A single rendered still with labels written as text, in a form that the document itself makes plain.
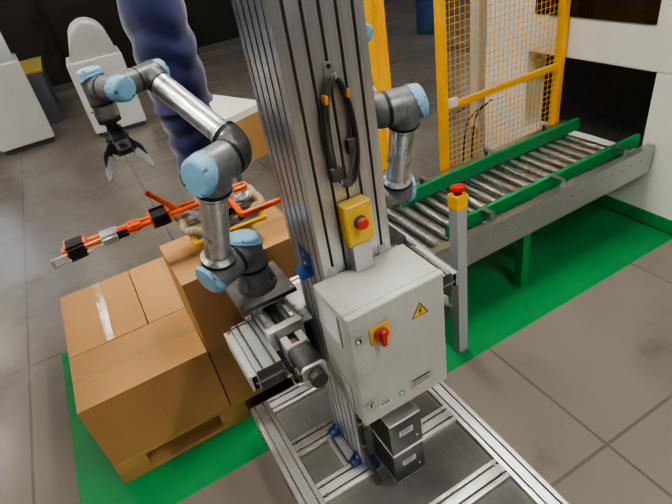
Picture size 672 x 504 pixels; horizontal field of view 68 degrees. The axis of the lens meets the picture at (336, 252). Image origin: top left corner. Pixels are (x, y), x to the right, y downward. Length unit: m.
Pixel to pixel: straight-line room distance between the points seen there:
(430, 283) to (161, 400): 1.53
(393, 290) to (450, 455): 1.04
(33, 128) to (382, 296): 7.27
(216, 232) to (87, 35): 6.24
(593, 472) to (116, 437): 2.13
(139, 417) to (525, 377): 1.93
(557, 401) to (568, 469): 0.36
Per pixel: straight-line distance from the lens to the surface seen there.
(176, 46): 2.03
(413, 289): 1.47
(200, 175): 1.42
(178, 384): 2.55
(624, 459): 2.69
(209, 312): 2.35
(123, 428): 2.65
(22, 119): 8.29
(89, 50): 7.69
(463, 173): 3.42
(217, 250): 1.63
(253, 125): 4.00
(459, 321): 2.79
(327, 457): 2.36
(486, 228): 2.87
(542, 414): 2.75
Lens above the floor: 2.16
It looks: 34 degrees down
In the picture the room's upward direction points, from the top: 11 degrees counter-clockwise
